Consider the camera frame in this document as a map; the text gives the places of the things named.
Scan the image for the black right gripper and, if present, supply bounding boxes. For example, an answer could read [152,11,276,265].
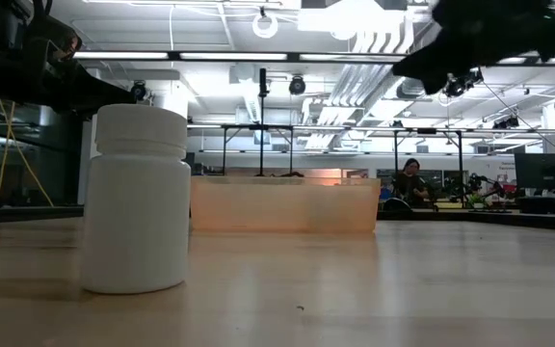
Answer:
[391,18,555,95]

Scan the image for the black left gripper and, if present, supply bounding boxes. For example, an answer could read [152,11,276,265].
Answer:
[0,47,138,120]

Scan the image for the large white pill bottle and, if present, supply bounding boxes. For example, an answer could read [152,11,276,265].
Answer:
[80,103,193,295]

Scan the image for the translucent orange plastic basket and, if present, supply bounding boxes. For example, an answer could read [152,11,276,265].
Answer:
[190,175,383,235]

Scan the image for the black ceiling spotlight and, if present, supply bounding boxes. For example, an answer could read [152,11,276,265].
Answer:
[492,115,520,130]

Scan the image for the person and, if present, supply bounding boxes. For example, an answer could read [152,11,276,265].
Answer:
[392,157,432,208]

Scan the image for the black office chair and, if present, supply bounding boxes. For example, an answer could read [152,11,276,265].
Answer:
[384,197,414,214]

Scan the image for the black bar with light strips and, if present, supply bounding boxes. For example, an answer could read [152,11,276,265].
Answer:
[72,50,555,67]

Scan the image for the black round rig camera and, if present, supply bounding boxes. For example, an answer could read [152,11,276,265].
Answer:
[443,69,484,99]
[288,74,307,96]
[130,80,150,102]

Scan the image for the black metal frame stand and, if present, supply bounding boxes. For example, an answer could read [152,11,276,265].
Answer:
[221,123,296,177]
[391,126,465,206]

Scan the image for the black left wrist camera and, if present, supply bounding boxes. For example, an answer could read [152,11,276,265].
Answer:
[31,13,84,68]

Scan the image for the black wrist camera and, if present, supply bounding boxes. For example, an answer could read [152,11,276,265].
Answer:
[431,0,554,31]
[31,13,84,68]

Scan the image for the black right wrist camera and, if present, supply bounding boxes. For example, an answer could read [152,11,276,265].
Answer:
[431,0,554,31]

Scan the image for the yellow cable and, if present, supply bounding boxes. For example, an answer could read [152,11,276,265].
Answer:
[0,98,55,208]

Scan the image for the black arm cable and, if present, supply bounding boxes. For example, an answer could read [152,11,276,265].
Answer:
[31,0,55,21]

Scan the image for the black camera pole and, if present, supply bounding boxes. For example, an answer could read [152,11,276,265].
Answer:
[257,67,271,177]

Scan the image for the white coiled cable ring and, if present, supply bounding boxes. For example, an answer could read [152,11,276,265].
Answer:
[251,12,279,40]

